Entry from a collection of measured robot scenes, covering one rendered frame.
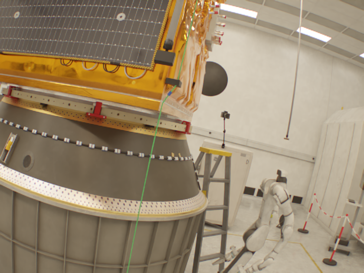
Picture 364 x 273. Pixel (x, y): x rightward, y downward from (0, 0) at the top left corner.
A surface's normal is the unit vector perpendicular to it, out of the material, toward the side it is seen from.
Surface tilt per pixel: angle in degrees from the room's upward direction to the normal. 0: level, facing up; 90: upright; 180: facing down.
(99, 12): 90
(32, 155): 62
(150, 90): 93
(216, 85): 90
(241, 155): 90
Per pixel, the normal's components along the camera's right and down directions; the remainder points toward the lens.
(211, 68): -0.11, 0.03
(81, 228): 0.33, 0.12
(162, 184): 0.74, -0.28
